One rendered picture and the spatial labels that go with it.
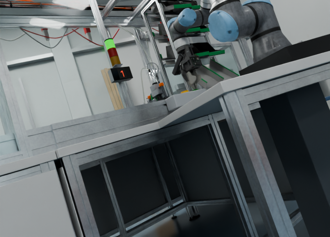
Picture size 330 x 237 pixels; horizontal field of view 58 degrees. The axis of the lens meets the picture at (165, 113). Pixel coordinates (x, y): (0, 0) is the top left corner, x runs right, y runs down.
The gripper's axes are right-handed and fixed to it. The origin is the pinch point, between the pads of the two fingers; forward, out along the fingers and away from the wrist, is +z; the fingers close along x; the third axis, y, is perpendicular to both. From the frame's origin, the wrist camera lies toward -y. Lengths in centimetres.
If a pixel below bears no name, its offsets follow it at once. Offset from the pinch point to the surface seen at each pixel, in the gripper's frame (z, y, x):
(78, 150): 14, 4, -67
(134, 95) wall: -78, -327, 186
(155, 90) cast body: -6.9, -19.7, -7.7
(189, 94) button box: 3.7, 3.5, -7.7
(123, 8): -121, -124, 69
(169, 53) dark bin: -33, -36, 25
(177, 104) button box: 7.1, 3.5, -17.1
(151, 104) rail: 3.2, -3.5, -25.6
